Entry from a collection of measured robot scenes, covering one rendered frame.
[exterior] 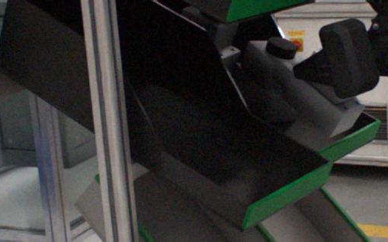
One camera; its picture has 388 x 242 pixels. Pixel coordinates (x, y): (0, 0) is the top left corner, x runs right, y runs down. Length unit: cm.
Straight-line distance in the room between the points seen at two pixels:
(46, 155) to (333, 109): 86
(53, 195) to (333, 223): 73
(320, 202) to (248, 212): 31
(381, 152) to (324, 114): 395
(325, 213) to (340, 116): 19
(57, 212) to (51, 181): 6
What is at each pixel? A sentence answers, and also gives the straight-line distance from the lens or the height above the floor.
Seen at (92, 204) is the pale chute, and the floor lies 119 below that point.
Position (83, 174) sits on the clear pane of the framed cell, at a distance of 176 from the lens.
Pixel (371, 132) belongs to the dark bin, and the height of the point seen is 120.
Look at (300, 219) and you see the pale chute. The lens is 105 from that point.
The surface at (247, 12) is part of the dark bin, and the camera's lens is 73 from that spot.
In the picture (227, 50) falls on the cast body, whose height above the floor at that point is 128.
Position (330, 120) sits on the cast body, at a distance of 88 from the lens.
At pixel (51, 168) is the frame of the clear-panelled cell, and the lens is 166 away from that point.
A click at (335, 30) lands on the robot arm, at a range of 78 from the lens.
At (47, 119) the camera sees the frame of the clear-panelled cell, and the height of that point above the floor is 110.
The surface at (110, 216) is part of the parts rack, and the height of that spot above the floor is 120.
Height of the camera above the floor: 144
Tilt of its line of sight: 13 degrees down
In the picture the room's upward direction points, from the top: 4 degrees counter-clockwise
